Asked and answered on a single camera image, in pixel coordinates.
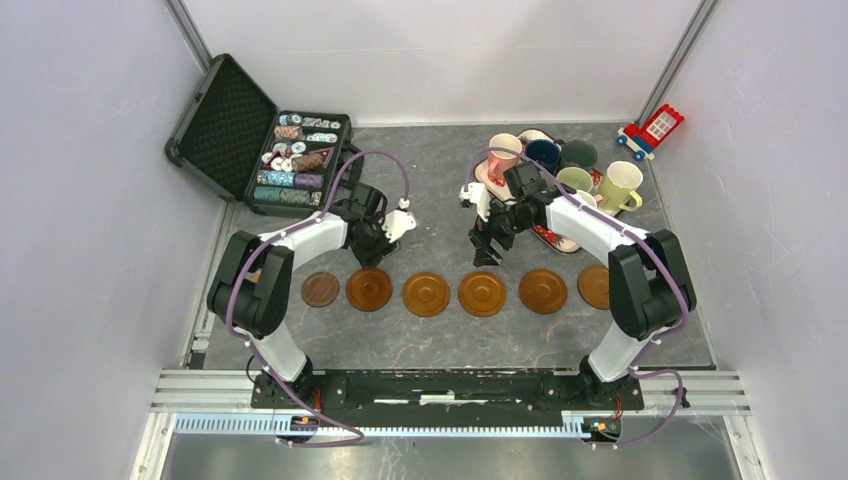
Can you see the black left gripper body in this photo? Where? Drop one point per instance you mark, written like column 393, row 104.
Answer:
column 374, row 231

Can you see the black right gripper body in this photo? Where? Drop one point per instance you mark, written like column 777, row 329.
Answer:
column 504, row 223

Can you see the brown grooved wooden coaster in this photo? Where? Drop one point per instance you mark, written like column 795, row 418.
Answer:
column 426, row 294
column 482, row 294
column 594, row 287
column 369, row 289
column 543, row 291

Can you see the dark walnut coaster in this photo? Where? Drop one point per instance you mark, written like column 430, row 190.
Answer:
column 320, row 289

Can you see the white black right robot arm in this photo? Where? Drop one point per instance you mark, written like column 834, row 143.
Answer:
column 650, row 288

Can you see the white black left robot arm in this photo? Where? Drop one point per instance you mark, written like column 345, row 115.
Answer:
column 251, row 287

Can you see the dark blue mug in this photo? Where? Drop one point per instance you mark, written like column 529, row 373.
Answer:
column 544, row 152

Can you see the pale pink white mug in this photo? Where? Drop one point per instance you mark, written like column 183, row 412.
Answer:
column 586, row 199

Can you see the light green mug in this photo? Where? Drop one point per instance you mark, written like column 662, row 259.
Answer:
column 576, row 178

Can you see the dark green mug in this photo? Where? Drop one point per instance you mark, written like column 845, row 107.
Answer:
column 578, row 153

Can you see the yellow-green mug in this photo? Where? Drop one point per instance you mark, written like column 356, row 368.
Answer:
column 619, row 188

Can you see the red blue toy block car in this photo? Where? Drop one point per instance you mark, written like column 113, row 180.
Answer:
column 644, row 139

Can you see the black poker chip case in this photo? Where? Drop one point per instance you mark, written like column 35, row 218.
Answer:
column 276, row 162

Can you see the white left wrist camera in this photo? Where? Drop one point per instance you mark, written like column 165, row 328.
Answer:
column 397, row 223

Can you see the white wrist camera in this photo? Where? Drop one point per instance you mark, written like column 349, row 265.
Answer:
column 476, row 195
column 397, row 223

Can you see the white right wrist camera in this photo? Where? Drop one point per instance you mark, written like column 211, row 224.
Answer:
column 476, row 195

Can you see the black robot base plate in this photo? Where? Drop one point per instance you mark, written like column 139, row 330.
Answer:
column 461, row 398

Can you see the aluminium frame rail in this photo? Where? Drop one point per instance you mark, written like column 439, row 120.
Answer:
column 230, row 402

